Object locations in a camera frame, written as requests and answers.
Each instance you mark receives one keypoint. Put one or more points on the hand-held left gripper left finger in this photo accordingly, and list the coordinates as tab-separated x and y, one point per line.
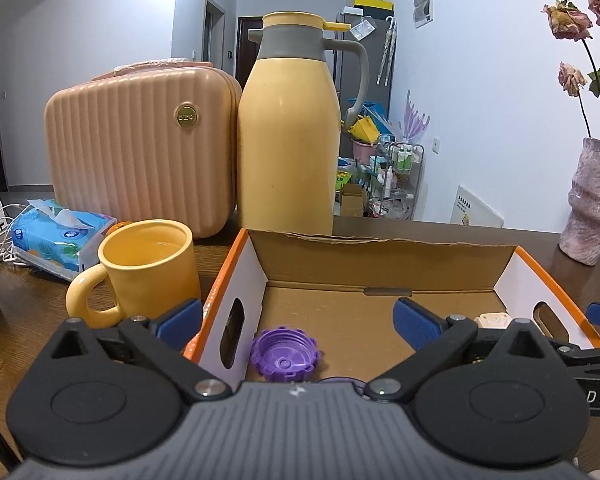
180	317

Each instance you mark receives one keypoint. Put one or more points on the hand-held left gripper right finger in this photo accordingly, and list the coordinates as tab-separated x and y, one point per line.
417	322

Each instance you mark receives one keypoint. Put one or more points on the red cardboard box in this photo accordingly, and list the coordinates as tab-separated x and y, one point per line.
380	270

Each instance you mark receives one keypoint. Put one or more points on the beige plug adapter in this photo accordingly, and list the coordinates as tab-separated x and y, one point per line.
492	320

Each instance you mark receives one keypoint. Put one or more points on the purple ridged cap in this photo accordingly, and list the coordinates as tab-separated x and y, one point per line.
285	355

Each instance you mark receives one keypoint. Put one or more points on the yellow mug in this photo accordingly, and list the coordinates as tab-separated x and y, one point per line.
145	280

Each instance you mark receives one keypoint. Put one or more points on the pink textured vase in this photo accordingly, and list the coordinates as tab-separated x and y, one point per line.
590	210

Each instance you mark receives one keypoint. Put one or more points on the small orange object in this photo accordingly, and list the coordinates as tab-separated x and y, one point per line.
120	226

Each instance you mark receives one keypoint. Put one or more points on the white leaning board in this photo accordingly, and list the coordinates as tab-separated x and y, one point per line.
475	210

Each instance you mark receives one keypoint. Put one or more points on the small brown carton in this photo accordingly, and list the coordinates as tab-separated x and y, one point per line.
352	202

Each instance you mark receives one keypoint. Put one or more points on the metal utility cart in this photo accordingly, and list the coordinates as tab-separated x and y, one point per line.
400	170

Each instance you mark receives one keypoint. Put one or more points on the blue tissue pack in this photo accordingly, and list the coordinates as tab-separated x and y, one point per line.
45	240

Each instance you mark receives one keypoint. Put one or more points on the pink ribbed suitcase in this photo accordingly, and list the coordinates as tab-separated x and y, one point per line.
130	150

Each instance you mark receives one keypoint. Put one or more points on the pink bucket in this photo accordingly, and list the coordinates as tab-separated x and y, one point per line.
364	151

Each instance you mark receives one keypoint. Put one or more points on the yellow thermos jug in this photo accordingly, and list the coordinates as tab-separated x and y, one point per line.
285	150

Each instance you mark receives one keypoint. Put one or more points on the grey refrigerator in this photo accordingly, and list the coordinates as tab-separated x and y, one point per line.
376	75

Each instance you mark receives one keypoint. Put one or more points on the hanging folded umbrellas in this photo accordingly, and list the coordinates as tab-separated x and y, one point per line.
387	50

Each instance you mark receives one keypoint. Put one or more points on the dark brown door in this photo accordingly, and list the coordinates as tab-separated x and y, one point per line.
247	50

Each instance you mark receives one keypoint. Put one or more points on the bunch of dried roses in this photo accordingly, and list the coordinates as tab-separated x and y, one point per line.
567	20

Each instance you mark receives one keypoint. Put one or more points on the clear plastic bag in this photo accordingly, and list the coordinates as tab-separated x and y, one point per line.
362	27

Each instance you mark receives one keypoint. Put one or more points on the yellow black box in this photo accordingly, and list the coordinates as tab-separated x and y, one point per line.
375	4

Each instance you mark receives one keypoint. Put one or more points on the white wall socket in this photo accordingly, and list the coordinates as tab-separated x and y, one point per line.
436	145

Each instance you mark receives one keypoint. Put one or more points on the purple flower wall decal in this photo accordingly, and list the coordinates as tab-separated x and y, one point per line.
415	120

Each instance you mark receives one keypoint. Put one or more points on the blue plastic frame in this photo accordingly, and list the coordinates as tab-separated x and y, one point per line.
375	110

